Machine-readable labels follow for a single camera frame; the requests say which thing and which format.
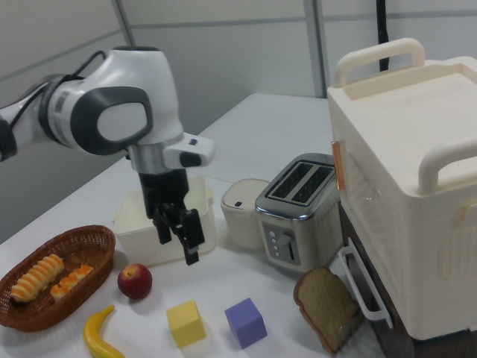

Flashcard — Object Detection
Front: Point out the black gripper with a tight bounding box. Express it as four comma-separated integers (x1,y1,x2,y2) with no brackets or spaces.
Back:
138,169,206,266

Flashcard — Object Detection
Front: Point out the orange glazed bread loaf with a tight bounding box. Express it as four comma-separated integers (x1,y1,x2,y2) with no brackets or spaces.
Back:
50,263,94,301

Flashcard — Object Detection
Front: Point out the brown wicker basket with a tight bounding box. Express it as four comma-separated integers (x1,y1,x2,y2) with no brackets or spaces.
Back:
0,224,117,333

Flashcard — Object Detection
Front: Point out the spiral striped bread roll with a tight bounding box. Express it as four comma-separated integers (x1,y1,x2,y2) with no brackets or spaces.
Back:
10,254,65,303

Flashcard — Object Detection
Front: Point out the brown bread slice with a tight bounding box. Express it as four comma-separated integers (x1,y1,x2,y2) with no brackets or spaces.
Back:
293,266,359,354

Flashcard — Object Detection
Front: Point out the cream open plastic box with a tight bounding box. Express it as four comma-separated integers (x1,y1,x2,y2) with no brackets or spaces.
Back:
113,176,216,267

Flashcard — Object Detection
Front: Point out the small white lidded container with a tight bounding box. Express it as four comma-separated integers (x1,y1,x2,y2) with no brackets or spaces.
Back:
221,178,271,251

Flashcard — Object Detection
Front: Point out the red apple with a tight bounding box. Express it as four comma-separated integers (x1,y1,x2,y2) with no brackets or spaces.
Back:
117,263,154,301

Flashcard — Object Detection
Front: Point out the yellow foam cube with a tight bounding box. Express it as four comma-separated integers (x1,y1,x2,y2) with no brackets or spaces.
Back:
165,299,207,349

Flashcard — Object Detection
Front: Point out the purple foam cube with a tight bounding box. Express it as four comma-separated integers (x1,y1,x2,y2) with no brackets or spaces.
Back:
224,297,268,350

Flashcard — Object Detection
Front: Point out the silver two-slot toaster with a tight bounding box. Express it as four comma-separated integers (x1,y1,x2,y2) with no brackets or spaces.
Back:
254,153,343,274

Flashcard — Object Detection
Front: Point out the yellow banana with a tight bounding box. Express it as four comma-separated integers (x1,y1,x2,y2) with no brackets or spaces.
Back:
83,304,126,358

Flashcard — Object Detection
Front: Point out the black tripod pole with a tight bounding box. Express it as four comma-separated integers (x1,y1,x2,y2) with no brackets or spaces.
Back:
374,0,393,72

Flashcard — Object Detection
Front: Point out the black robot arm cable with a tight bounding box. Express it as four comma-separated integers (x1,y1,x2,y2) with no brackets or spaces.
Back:
7,50,110,128

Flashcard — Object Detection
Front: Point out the cream plastic cabinet with handles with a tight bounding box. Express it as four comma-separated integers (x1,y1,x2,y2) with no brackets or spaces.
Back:
326,37,477,341

